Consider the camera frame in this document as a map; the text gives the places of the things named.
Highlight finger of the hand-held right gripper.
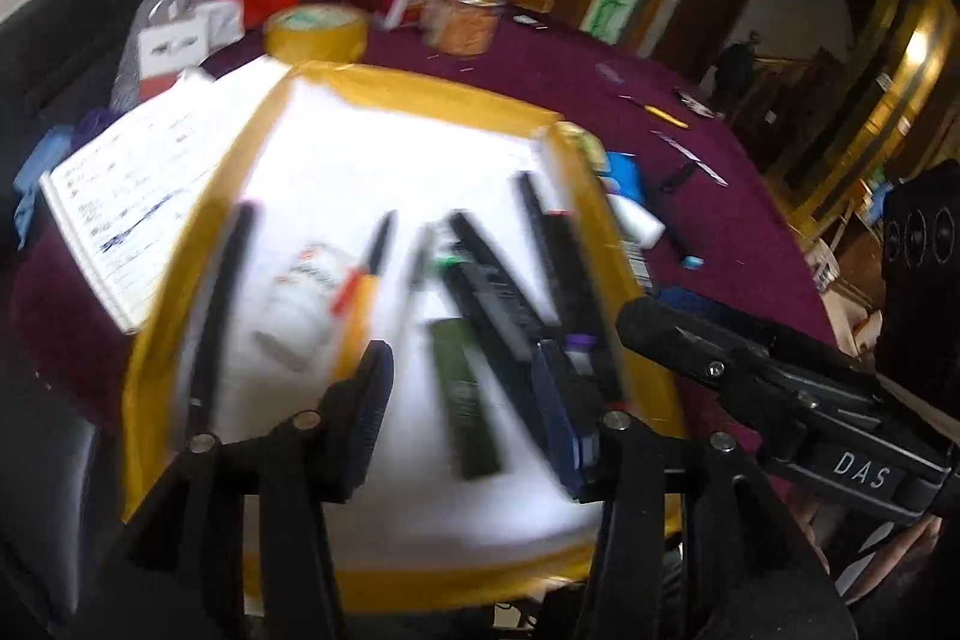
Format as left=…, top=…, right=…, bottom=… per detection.
left=616, top=296, right=797, bottom=440
left=660, top=289, right=880, bottom=387

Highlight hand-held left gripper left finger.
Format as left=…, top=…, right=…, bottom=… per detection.
left=90, top=340, right=396, bottom=640

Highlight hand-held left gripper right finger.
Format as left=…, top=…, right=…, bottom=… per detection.
left=532, top=340, right=857, bottom=640

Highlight dark green marker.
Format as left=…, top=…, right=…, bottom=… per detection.
left=429, top=317, right=502, bottom=480

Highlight white eraser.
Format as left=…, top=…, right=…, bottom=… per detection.
left=606, top=194, right=667, bottom=248

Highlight white bottle red label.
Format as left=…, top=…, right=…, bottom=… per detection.
left=251, top=241, right=355, bottom=372

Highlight black marker green cap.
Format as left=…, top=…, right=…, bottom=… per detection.
left=435, top=256, right=560, bottom=438

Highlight blue pencil sharpener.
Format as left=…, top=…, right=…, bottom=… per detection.
left=602, top=151, right=644, bottom=199

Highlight black marker grey cap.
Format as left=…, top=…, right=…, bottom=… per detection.
left=184, top=201, right=260, bottom=438

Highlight black marker purple cap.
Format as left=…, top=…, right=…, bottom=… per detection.
left=516, top=170, right=601, bottom=356

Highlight white box with yellow edges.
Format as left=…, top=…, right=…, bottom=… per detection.
left=120, top=59, right=687, bottom=611

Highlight person's right forearm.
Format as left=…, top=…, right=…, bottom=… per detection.
left=832, top=512, right=940, bottom=602

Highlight purple velvet tablecloth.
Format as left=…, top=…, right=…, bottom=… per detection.
left=11, top=14, right=841, bottom=431

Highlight silver wrapped pen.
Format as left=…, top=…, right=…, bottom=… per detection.
left=651, top=130, right=728, bottom=187

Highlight yellow and black pen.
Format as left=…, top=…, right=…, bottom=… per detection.
left=619, top=94, right=689, bottom=130

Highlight black and white card pack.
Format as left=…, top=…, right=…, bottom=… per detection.
left=673, top=87, right=719, bottom=118

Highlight gold framed display cabinet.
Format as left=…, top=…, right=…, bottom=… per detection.
left=765, top=0, right=960, bottom=221

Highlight open handwritten notebook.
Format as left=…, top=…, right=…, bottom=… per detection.
left=39, top=70, right=292, bottom=335

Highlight brown wooden door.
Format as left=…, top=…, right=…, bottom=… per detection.
left=652, top=0, right=758, bottom=86

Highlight black leather seat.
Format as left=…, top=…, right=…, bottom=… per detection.
left=0, top=340, right=128, bottom=640

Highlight yellow tape roll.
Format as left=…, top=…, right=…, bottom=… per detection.
left=266, top=4, right=370, bottom=64

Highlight short clear jar red lid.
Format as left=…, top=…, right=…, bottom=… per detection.
left=424, top=0, right=518, bottom=58

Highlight blue cloth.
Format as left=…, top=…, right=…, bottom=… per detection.
left=13, top=124, right=76, bottom=247

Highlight white blister card packet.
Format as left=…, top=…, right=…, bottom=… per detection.
left=139, top=0, right=245, bottom=94

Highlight black chair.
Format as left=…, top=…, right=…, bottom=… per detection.
left=0, top=0, right=166, bottom=176

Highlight dark jacket on newel post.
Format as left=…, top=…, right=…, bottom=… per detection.
left=712, top=31, right=762, bottom=116

